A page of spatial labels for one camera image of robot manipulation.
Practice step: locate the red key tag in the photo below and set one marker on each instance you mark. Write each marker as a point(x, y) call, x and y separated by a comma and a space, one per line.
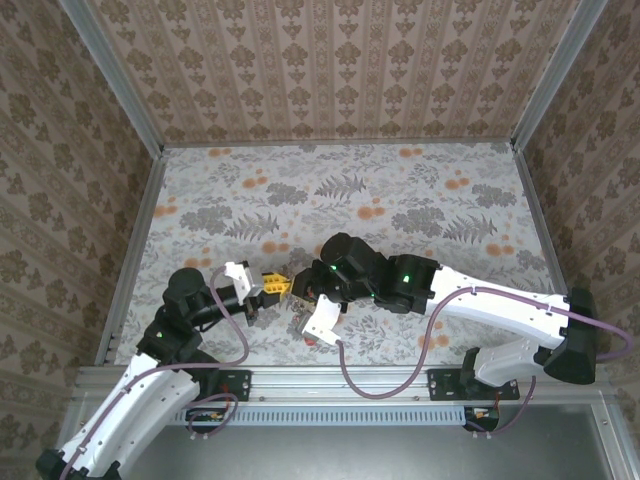
point(310, 342)

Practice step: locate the aluminium table side rail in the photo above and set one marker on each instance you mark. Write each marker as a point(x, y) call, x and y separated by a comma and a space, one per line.
point(132, 260)
point(537, 215)

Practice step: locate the grey metal panel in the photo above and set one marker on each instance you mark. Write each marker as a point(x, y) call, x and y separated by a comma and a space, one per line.
point(350, 455)

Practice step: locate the aluminium frame post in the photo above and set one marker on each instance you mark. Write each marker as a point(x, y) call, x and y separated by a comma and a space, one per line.
point(112, 80)
point(560, 75)

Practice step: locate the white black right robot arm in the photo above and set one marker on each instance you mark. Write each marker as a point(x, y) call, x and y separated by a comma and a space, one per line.
point(500, 305)

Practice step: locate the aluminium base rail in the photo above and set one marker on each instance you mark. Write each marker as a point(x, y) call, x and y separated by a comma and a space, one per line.
point(340, 385)

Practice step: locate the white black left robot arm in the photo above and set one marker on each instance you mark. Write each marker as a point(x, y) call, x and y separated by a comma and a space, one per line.
point(140, 395)

